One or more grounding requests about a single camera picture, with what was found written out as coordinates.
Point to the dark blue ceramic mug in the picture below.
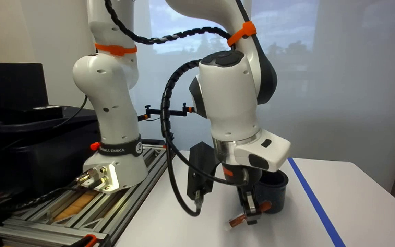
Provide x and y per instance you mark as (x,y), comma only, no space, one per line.
(272,188)

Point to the black computer monitor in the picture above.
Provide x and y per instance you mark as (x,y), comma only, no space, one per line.
(23,85)

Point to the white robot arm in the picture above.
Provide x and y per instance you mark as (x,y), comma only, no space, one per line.
(228,89)

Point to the black control box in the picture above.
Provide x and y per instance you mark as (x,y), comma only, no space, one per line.
(42,157)

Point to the red marker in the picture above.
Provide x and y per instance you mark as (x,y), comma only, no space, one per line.
(250,216)

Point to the aluminium mounting rail frame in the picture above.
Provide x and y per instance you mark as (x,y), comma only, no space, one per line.
(78,212)

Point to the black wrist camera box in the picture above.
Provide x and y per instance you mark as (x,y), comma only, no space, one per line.
(202,167)

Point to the blue tape line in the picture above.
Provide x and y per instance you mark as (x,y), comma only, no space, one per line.
(329,225)

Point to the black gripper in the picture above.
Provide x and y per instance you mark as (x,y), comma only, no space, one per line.
(245,178)

